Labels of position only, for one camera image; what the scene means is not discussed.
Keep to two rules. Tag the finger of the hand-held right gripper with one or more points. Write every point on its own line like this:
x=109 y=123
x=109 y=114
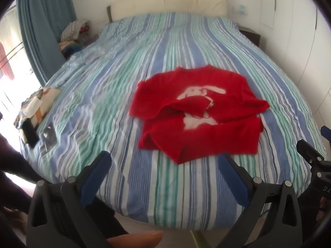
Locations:
x=326 y=132
x=309 y=149

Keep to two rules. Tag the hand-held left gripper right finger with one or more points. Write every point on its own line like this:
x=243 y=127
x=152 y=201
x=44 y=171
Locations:
x=232 y=179

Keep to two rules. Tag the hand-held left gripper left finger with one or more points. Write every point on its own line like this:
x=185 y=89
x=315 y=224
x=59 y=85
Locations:
x=97 y=171

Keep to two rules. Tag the red knit sweater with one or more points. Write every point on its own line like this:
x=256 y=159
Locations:
x=196 y=124

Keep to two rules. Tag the pile of mixed clothes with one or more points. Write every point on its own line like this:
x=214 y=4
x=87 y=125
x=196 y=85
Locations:
x=77 y=35

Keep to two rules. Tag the person's dark shorts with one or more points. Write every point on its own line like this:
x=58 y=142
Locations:
x=108 y=219

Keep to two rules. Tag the clear plastic bag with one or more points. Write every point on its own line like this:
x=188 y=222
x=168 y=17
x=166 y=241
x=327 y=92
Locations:
x=48 y=137

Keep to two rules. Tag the black phone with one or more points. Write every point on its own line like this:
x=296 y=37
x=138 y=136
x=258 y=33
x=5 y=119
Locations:
x=30 y=133

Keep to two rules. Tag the person's bare leg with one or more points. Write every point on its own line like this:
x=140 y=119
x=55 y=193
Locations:
x=134 y=239

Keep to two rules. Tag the person's dark clothing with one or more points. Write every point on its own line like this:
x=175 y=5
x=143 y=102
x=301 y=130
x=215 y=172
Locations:
x=15 y=165

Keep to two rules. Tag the bed with striped blanket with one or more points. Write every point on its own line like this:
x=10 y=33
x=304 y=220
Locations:
x=108 y=87

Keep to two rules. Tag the patterned cloth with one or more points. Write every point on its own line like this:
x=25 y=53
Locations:
x=42 y=99

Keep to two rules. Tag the white wardrobe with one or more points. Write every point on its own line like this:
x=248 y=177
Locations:
x=297 y=25

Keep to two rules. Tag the dark wooden nightstand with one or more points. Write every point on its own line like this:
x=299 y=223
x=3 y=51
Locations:
x=252 y=36

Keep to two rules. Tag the red hanging garment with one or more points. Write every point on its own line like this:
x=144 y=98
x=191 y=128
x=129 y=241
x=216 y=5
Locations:
x=6 y=64

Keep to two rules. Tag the blue curtain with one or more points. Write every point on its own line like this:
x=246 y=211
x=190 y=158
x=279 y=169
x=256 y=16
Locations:
x=44 y=25

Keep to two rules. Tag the cream padded headboard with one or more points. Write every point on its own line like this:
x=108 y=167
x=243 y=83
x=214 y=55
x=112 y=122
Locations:
x=168 y=6

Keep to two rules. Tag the wall socket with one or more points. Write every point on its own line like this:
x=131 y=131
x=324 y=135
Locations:
x=240 y=9

